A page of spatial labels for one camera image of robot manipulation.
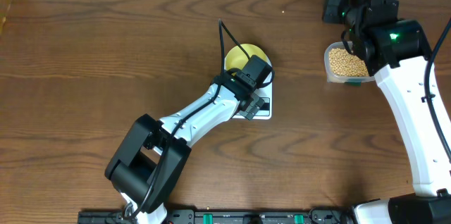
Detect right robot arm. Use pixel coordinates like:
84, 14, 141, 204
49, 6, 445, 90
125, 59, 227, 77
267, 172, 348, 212
322, 0, 450, 223

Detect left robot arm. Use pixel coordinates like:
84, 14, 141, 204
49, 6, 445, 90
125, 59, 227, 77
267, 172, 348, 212
105, 68, 269, 223

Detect white digital kitchen scale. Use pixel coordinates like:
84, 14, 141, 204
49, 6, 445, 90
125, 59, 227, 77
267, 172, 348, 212
223, 68, 275, 120

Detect pale yellow bowl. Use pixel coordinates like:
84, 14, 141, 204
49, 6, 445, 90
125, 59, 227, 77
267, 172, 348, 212
225, 44, 271, 70

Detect soybeans in container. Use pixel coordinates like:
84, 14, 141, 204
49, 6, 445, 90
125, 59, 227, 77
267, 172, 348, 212
328, 48, 369, 77

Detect clear plastic container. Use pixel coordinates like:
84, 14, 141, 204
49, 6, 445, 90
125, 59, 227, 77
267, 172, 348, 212
324, 42, 375, 83

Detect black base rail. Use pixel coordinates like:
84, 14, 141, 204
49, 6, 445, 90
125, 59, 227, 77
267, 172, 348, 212
77, 208, 357, 224

